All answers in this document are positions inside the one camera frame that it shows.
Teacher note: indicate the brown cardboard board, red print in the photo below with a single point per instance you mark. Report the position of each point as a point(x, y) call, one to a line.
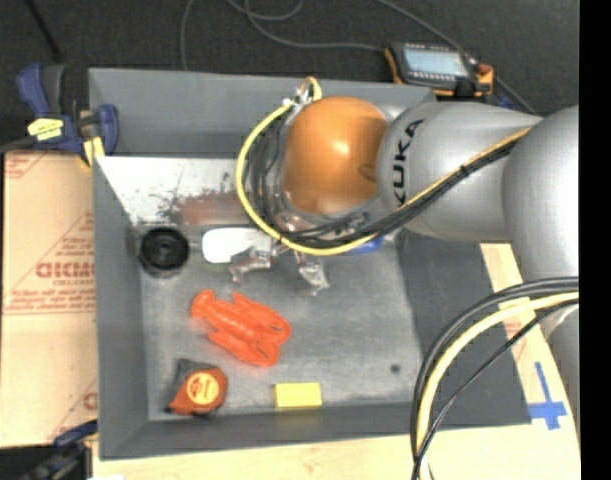
point(45, 268)

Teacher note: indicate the yellow rectangular block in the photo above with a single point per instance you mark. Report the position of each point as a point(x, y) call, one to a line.
point(298, 395)

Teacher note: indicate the orange and black tape measure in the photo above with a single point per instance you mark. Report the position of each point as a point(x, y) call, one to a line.
point(200, 389)

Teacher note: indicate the white oval object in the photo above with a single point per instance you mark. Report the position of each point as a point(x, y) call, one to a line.
point(225, 244)

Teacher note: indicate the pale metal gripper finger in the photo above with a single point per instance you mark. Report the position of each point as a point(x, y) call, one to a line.
point(311, 274)
point(247, 262)

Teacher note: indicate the orange toy lobster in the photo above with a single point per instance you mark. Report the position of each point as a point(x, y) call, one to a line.
point(245, 325)

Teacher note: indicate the grey metal bin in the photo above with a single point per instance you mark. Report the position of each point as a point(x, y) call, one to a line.
point(345, 318)

